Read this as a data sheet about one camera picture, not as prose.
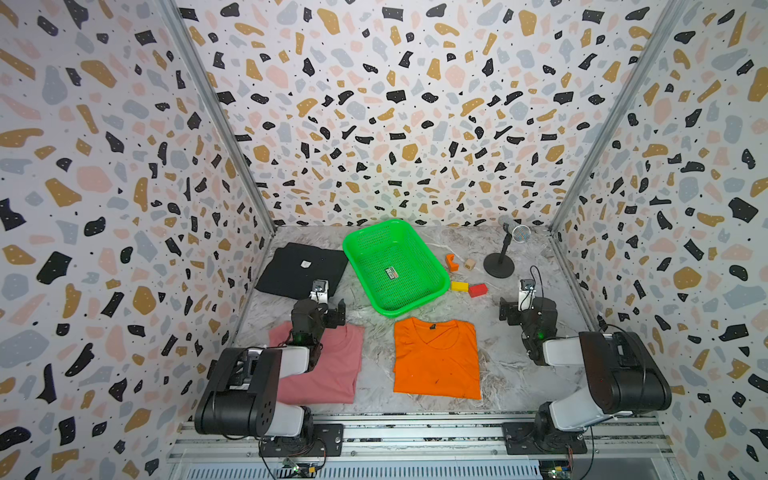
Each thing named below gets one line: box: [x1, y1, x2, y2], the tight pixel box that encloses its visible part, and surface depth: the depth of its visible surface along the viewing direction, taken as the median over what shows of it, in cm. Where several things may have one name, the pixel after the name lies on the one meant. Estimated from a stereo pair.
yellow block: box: [451, 281, 469, 292], surface depth 105 cm
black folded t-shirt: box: [255, 243, 349, 299], surface depth 112 cm
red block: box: [468, 284, 489, 298], surface depth 106 cm
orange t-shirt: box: [393, 317, 482, 400], surface depth 88 cm
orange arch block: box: [446, 254, 459, 272], surface depth 112 cm
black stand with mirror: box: [483, 222, 531, 279], surface depth 112 cm
